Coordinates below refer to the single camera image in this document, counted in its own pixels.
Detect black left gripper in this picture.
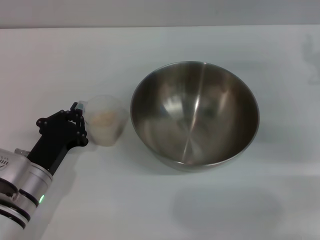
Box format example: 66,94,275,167
26,101,90,176

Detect white rice grains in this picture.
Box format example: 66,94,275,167
90,111,121,126

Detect clear plastic measuring cup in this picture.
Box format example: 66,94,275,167
77,94,130,147

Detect stainless steel mixing bowl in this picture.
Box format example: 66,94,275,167
129,60,261,172

